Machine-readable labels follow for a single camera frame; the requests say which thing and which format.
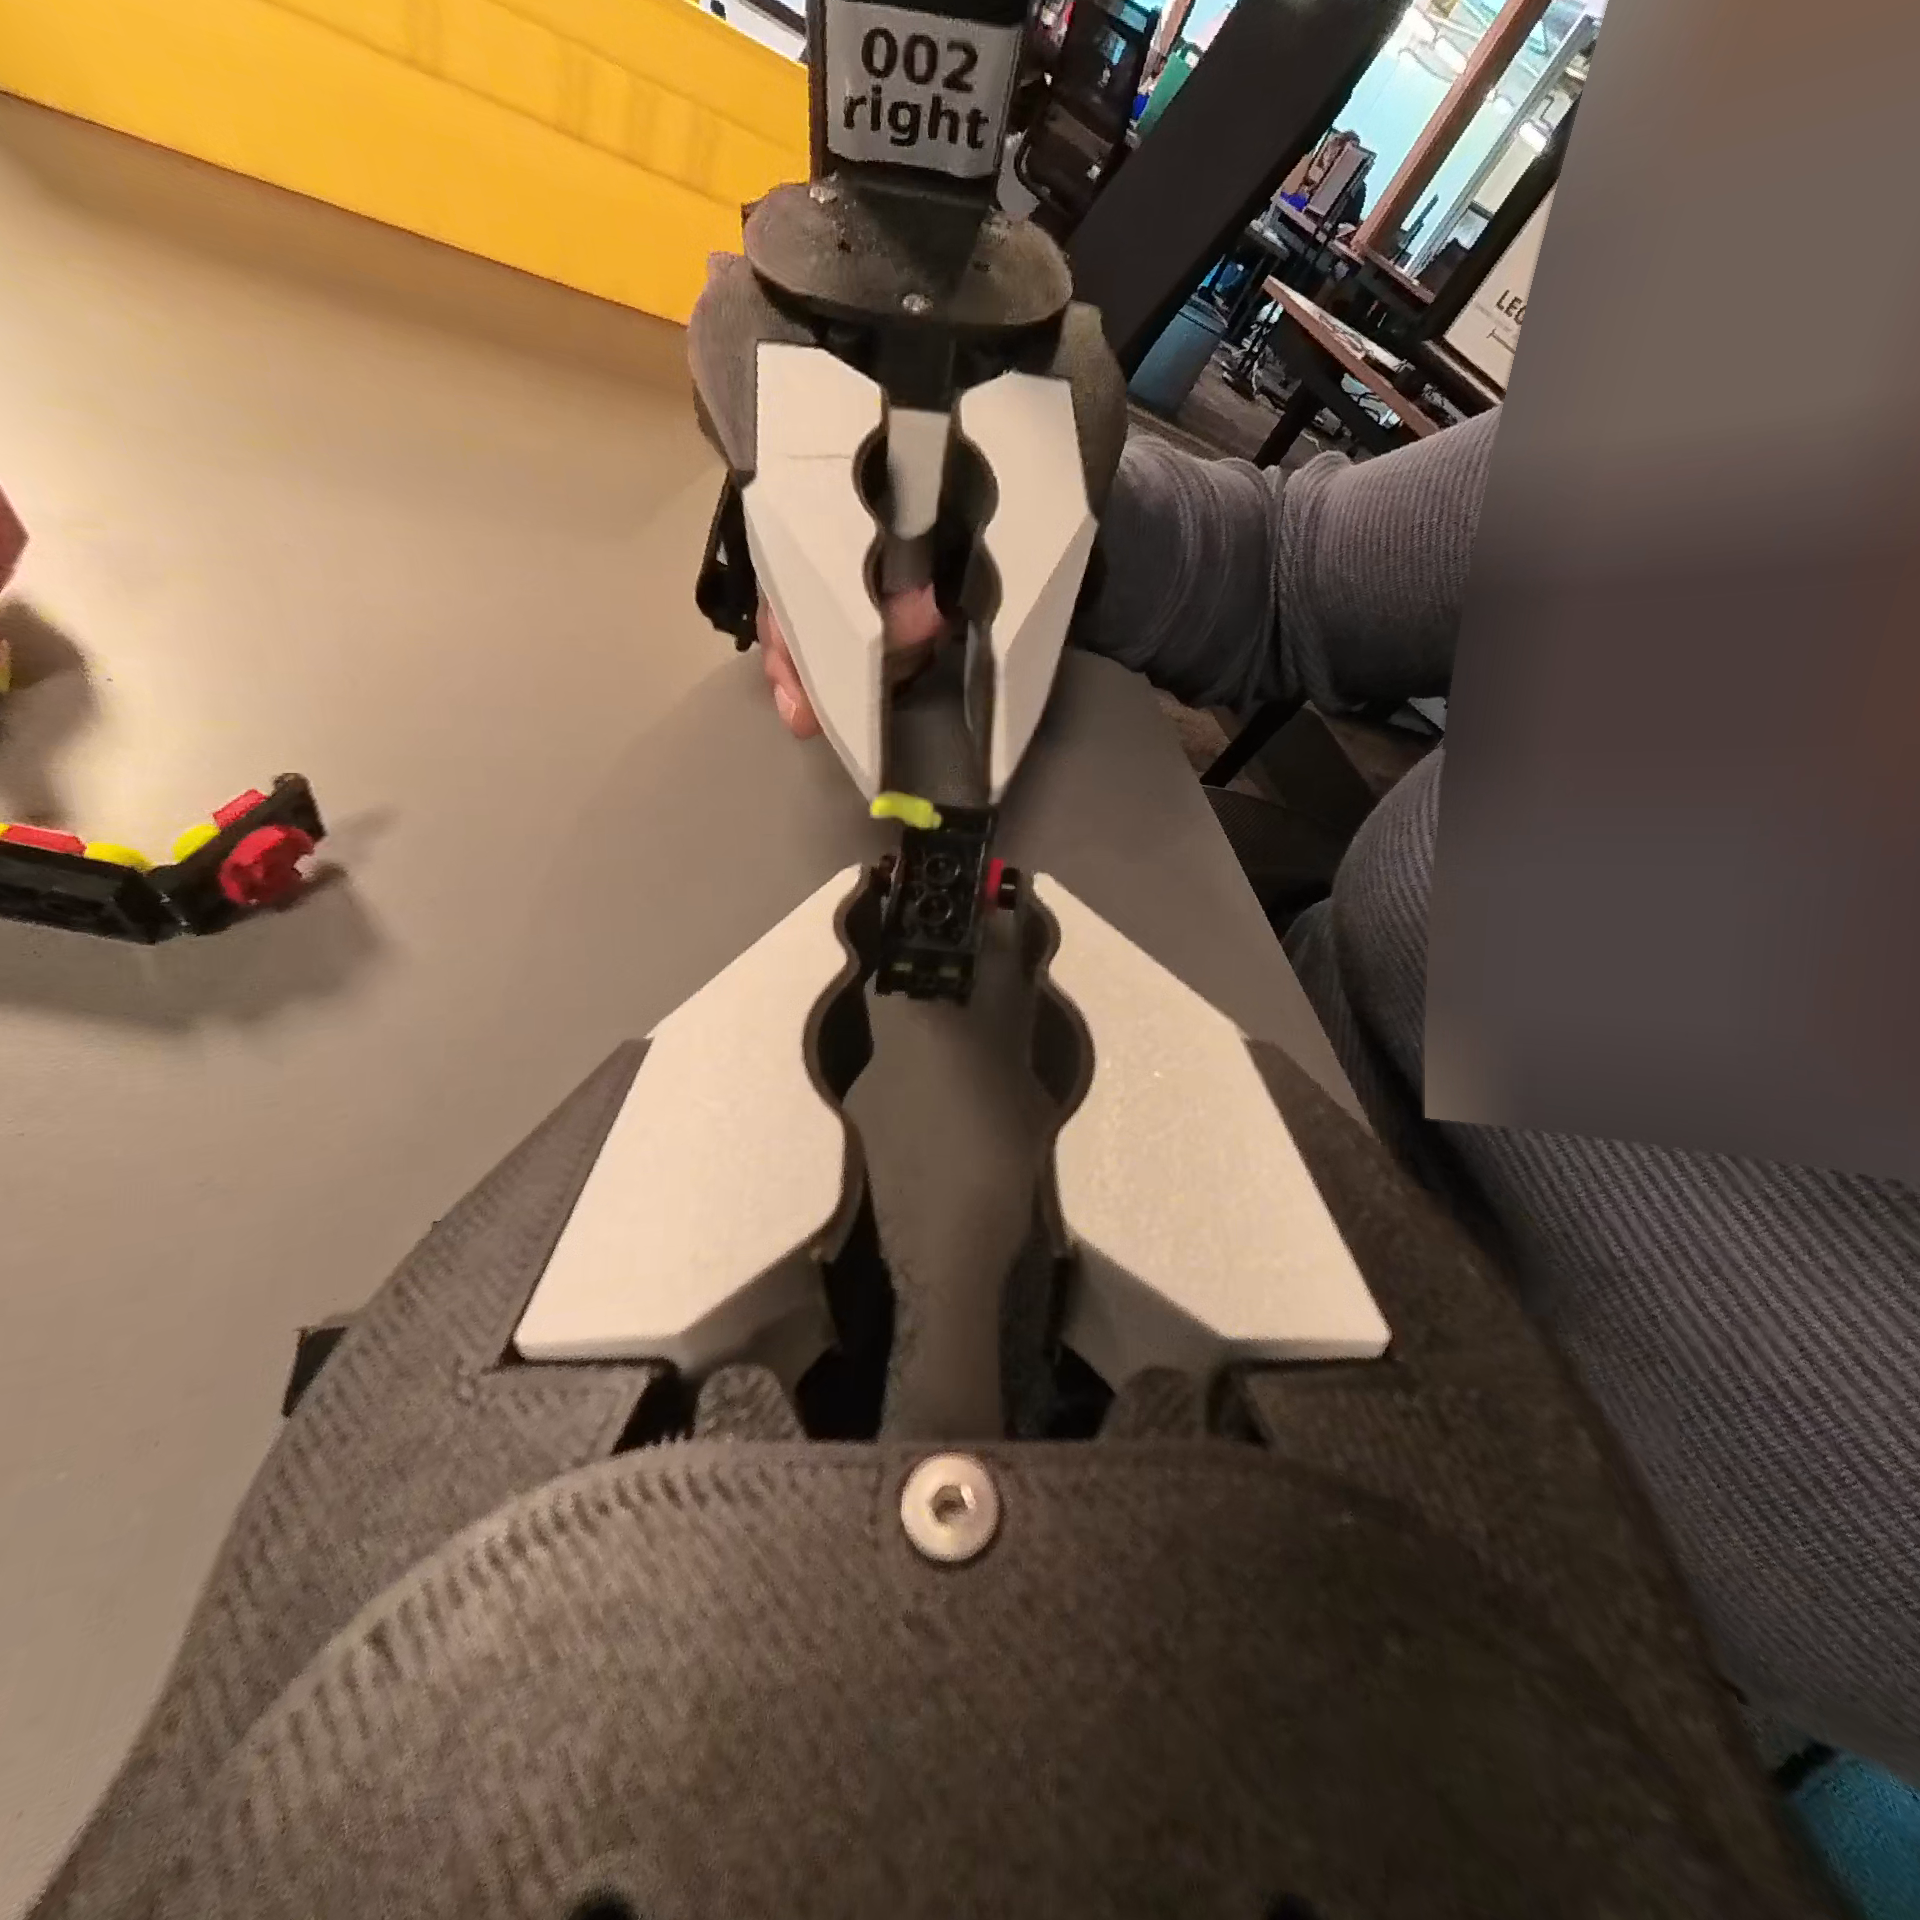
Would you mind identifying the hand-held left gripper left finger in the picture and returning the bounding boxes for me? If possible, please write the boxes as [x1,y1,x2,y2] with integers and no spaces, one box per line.
[513,865,887,1443]

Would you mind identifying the person's right hand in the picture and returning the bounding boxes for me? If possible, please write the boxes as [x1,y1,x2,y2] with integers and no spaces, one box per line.
[756,586,953,740]

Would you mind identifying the person's grey sweater torso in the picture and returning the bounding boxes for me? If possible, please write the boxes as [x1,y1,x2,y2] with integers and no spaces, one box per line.
[1290,749,1920,1779]

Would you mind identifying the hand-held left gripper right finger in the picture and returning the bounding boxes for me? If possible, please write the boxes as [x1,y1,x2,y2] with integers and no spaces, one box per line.
[1025,871,1395,1443]

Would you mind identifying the black brick with red pins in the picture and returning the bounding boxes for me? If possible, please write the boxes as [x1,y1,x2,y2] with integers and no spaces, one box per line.
[871,805,1039,1006]

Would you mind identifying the yellow plastic bin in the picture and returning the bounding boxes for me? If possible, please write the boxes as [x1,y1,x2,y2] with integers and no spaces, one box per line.
[0,0,813,327]

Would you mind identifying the red black yellow brick model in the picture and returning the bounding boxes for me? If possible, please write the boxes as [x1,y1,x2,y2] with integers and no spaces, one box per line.
[0,479,329,950]

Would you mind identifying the dark wooden background table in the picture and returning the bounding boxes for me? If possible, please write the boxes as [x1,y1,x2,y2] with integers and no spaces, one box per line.
[1253,241,1506,471]

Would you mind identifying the grey-blue trash can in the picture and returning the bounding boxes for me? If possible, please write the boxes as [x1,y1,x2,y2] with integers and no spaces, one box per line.
[1128,292,1236,417]

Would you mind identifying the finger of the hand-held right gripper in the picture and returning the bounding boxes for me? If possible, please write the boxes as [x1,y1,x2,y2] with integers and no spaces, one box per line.
[956,374,1105,807]
[743,339,905,807]

